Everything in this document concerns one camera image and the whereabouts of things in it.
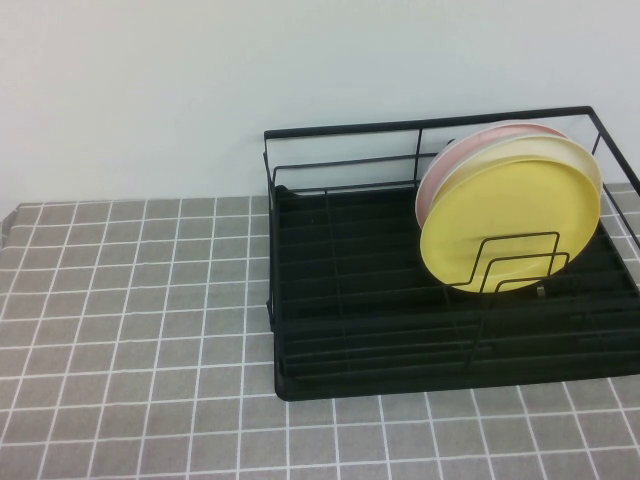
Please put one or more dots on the yellow plastic plate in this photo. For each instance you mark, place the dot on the yellow plastic plate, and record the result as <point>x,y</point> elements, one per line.
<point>510,220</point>

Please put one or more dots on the white plate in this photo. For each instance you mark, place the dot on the white plate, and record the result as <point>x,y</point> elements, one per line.
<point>500,150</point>

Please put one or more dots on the pink plate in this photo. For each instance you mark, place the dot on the pink plate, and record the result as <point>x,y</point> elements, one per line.
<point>500,131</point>

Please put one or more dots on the grey checked tablecloth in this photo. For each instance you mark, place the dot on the grey checked tablecloth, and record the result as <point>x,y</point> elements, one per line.
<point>150,275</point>

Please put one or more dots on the small metal clip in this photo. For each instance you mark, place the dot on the small metal clip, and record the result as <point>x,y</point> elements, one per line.
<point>540,291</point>

